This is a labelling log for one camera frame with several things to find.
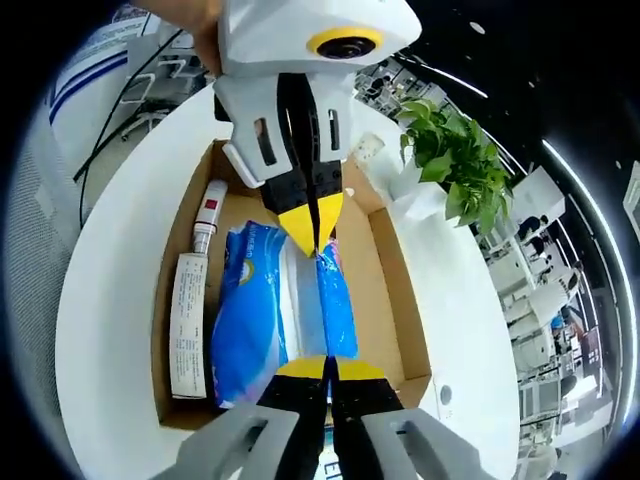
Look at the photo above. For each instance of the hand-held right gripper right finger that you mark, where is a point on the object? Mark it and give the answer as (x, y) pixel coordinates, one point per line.
(370, 420)

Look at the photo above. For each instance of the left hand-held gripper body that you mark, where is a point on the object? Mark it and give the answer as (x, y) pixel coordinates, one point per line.
(280, 35)

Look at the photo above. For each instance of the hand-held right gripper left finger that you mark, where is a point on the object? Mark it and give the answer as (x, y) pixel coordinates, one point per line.
(280, 425)

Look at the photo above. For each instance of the blue tissue pack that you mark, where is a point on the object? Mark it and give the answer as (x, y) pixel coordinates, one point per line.
(250, 325)

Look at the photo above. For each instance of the brown cardboard shoe box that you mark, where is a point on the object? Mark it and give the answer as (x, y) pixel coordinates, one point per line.
(380, 300)

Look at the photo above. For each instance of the white long carton box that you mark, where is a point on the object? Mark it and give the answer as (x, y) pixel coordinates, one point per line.
(189, 325)

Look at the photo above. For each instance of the small white speckled box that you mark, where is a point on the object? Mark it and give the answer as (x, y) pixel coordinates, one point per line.
(369, 146)

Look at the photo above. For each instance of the person's left hand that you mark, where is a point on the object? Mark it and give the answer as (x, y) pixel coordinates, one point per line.
(200, 30)

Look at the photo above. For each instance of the white table power strip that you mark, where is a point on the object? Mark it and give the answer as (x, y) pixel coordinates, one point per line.
(445, 395)

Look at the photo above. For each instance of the green potted plant white pot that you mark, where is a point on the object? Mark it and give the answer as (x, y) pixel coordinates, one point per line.
(460, 155)

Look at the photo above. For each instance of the rows of white office desks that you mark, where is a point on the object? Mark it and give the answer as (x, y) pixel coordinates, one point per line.
(535, 300)

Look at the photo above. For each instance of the white mesh office chair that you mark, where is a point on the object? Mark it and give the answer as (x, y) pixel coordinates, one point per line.
(45, 250)

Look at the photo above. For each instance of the blue white wall poster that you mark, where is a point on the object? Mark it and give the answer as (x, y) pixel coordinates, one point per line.
(90, 65)

